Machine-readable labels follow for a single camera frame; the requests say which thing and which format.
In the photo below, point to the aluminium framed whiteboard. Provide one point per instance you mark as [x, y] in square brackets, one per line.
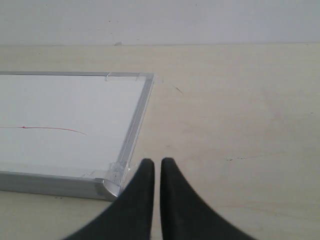
[70, 133]

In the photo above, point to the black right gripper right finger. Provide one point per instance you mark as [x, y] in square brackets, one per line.
[184, 215]

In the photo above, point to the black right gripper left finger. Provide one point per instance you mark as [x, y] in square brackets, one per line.
[130, 216]

